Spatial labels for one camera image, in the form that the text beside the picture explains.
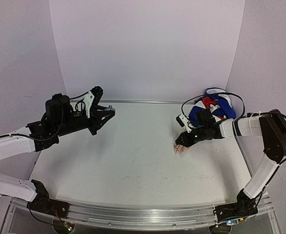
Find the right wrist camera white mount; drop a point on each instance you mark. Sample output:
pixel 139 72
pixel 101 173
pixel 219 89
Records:
pixel 185 123

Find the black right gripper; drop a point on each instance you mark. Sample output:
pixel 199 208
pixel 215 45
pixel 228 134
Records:
pixel 185 137

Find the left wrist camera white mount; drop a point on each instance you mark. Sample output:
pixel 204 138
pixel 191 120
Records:
pixel 84 105

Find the aluminium front rail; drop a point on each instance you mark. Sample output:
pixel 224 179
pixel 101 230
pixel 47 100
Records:
pixel 141 219

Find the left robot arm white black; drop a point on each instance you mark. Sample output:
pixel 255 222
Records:
pixel 17 143

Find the clear nail polish bottle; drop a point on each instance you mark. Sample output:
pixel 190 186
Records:
pixel 111 108

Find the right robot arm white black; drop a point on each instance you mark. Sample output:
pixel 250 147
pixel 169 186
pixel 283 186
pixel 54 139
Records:
pixel 268 129

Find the mannequin hand with long nails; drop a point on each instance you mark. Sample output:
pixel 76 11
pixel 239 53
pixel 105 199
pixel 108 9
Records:
pixel 180 150

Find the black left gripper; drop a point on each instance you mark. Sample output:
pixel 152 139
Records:
pixel 97 116

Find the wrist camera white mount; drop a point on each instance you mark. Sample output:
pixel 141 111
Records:
pixel 185 123
pixel 84 105

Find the blue white red jacket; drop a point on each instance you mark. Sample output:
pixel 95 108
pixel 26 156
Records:
pixel 217 101

